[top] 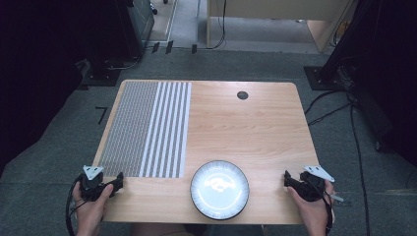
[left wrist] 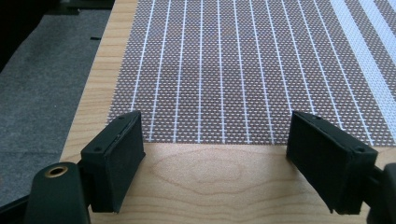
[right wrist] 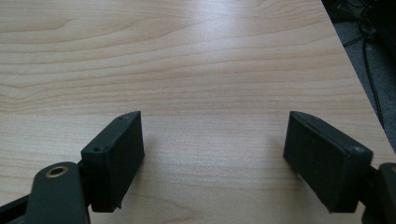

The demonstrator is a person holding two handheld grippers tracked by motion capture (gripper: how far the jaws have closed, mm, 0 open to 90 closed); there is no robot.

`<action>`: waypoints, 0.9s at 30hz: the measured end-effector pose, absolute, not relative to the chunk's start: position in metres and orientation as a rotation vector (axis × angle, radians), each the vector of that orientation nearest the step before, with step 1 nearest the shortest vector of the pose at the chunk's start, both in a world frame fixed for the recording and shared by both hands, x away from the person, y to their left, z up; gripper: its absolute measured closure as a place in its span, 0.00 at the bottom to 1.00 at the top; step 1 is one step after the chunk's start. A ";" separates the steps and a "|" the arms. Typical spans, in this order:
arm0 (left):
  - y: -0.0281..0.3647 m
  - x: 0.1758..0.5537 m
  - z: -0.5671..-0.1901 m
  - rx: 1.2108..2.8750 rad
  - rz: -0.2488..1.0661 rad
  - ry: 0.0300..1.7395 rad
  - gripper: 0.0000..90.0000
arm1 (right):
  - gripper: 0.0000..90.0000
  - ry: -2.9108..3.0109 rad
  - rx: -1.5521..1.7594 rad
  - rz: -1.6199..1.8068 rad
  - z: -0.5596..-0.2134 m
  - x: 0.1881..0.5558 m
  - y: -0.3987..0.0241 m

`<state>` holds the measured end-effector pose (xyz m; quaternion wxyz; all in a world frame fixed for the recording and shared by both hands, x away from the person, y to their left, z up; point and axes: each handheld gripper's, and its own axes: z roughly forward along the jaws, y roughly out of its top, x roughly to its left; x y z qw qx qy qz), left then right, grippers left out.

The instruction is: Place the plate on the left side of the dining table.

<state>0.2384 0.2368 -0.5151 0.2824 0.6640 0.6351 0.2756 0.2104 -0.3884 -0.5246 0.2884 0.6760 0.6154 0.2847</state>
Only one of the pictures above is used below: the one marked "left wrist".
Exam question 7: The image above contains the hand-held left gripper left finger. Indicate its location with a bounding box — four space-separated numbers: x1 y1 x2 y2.
80 110 147 215

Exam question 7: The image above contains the brown white striped woven placemat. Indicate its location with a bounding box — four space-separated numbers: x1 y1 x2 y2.
106 0 396 147

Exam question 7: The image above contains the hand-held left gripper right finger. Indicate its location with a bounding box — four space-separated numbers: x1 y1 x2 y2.
286 110 379 216

